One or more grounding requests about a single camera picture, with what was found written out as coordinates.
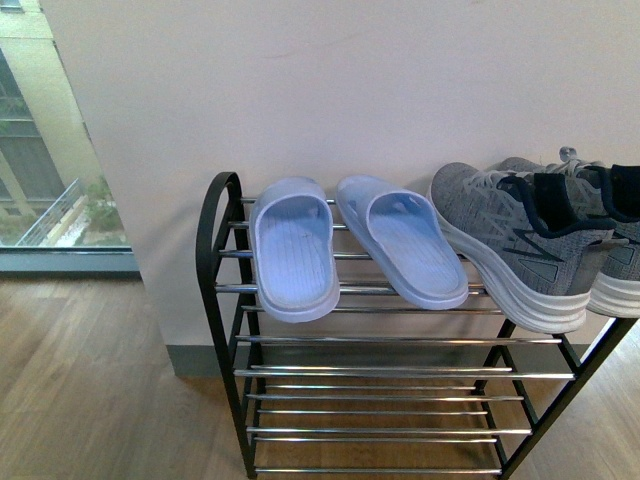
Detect light blue slipper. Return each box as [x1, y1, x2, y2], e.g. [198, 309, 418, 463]
[336, 175, 469, 310]
[249, 177, 340, 323]

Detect grey knit sneaker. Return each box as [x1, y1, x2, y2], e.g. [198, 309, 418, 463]
[429, 162, 621, 334]
[544, 146, 639, 318]

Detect black metal shoe rack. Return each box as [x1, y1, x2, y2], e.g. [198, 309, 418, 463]
[195, 172, 633, 479]

